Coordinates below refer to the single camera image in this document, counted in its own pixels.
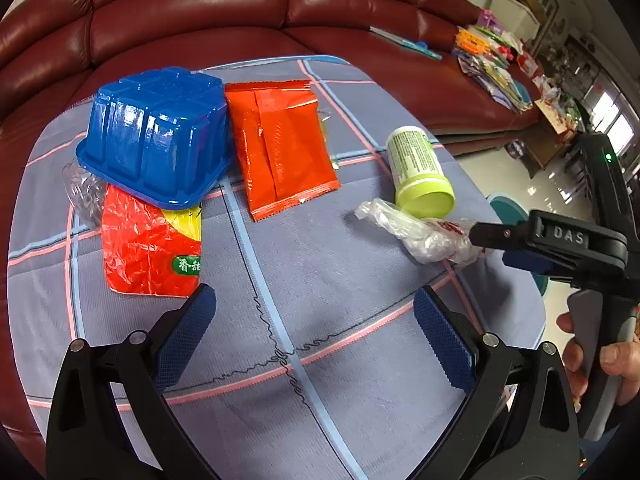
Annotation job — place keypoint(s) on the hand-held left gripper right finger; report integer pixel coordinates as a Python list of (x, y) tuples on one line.
[(445, 340)]

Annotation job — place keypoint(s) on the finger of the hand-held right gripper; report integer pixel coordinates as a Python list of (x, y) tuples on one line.
[(500, 235), (525, 261)]

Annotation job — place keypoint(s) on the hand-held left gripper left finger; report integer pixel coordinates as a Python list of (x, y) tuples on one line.
[(185, 340)]

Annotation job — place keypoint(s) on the teal trash bin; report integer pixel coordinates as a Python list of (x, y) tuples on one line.
[(507, 207)]

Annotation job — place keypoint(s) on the clear plastic bag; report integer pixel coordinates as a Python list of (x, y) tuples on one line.
[(425, 240)]

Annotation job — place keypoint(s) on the red yellow snack wrapper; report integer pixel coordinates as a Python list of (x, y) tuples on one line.
[(145, 245)]

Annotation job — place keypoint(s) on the green plastic canister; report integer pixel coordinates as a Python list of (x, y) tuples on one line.
[(415, 160)]

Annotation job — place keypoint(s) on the blue plastic tray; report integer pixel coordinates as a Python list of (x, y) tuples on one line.
[(155, 130)]

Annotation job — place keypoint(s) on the orange snack packet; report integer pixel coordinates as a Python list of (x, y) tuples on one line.
[(280, 150)]

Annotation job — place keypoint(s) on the person's right hand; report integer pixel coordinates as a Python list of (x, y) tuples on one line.
[(625, 370)]

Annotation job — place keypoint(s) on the small ball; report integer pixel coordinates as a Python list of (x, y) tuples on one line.
[(515, 149)]

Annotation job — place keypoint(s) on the wooden side table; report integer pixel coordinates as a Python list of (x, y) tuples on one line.
[(545, 145)]

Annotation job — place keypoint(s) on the bright window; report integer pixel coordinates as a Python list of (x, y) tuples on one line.
[(612, 120)]

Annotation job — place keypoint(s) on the blue plaid tablecloth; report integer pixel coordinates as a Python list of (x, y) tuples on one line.
[(325, 285)]

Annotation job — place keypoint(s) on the pile of small packages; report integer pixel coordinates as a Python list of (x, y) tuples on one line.
[(555, 105)]

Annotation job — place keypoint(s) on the pile of colourful toys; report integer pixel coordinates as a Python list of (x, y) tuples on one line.
[(490, 65)]

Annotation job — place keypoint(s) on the glass display cabinet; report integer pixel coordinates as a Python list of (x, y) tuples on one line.
[(565, 35)]

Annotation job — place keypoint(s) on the flat blue book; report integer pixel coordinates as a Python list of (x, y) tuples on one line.
[(400, 40)]

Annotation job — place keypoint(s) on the white storage box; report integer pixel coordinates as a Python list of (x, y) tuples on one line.
[(512, 15)]

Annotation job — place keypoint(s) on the red leather sofa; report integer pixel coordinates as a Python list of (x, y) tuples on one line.
[(200, 5)]

